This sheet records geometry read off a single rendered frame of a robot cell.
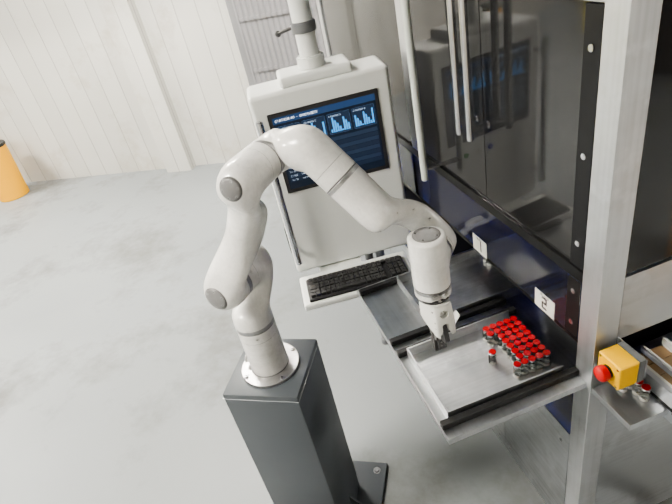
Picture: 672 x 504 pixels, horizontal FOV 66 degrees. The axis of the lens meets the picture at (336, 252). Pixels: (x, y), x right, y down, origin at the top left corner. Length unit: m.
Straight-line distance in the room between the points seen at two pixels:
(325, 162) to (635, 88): 0.59
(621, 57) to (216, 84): 4.72
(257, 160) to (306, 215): 0.89
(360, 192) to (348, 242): 1.06
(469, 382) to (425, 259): 0.52
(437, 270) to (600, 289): 0.39
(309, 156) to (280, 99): 0.80
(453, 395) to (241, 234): 0.71
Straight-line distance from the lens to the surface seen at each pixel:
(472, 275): 1.88
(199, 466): 2.72
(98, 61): 6.07
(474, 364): 1.57
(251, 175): 1.15
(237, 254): 1.36
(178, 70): 5.63
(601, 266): 1.28
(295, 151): 1.10
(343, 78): 1.89
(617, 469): 1.96
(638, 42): 1.09
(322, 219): 2.06
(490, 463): 2.43
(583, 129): 1.20
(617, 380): 1.42
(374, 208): 1.09
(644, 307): 1.47
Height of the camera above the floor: 2.03
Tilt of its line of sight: 33 degrees down
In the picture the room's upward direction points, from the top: 13 degrees counter-clockwise
